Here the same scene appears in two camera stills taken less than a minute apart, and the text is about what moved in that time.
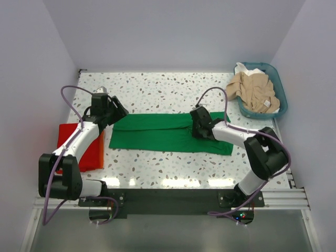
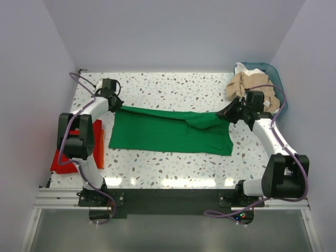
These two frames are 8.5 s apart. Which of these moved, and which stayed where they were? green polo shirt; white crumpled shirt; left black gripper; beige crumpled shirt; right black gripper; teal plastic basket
Moved: right black gripper; left black gripper
Stayed: beige crumpled shirt; green polo shirt; teal plastic basket; white crumpled shirt
